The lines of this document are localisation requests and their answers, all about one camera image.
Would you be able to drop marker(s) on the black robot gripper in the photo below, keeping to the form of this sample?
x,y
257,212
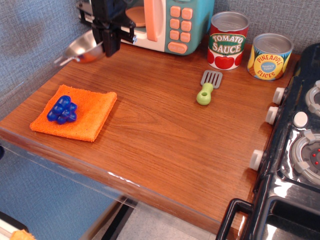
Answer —
x,y
110,23

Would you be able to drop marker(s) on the silver metal bowl with handles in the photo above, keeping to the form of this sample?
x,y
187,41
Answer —
x,y
82,50

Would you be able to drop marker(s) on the white stove knob bottom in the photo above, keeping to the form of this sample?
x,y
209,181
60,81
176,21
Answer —
x,y
256,159

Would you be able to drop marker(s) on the white stove knob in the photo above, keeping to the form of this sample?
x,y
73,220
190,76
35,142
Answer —
x,y
256,159
278,95
271,115

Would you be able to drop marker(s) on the orange folded cloth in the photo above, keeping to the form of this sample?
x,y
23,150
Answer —
x,y
92,113

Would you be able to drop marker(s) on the teal toy microwave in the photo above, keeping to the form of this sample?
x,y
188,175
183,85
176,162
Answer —
x,y
170,26

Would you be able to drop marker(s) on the blue toy grapes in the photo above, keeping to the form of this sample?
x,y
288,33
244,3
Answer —
x,y
63,111

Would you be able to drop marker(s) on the tomato sauce can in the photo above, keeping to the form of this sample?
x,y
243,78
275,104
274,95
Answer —
x,y
227,38

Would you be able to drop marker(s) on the pineapple slices can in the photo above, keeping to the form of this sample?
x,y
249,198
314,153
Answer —
x,y
269,56

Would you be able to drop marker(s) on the white stove knob top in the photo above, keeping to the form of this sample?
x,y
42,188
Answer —
x,y
278,95

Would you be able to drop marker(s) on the white stove knob middle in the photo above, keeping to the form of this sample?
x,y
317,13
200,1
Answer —
x,y
271,115

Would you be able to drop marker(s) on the orange object bottom left corner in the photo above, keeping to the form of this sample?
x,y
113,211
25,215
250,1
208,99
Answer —
x,y
22,235

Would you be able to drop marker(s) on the black toy stove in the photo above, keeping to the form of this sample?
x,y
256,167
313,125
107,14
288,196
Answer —
x,y
286,203

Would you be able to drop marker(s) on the green handled toy spatula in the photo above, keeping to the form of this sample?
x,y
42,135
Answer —
x,y
210,81

